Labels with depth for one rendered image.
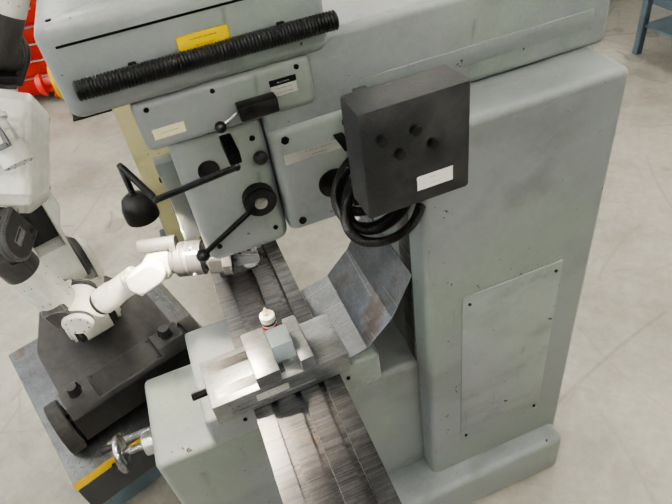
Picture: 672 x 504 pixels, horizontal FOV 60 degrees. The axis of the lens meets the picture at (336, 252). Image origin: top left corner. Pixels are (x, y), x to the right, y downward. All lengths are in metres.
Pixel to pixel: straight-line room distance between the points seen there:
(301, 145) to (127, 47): 0.37
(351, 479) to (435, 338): 0.45
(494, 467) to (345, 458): 0.95
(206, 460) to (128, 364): 0.61
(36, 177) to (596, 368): 2.24
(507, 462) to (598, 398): 0.60
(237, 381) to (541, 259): 0.83
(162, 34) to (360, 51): 0.37
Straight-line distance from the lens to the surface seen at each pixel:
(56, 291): 1.58
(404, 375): 1.78
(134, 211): 1.27
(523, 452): 2.26
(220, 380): 1.48
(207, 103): 1.11
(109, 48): 1.05
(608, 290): 3.09
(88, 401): 2.20
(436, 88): 0.96
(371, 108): 0.92
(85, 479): 2.30
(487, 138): 1.26
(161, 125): 1.12
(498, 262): 1.51
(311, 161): 1.22
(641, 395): 2.73
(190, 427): 1.77
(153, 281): 1.49
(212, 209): 1.24
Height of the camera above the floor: 2.16
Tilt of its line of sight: 42 degrees down
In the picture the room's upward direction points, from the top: 10 degrees counter-clockwise
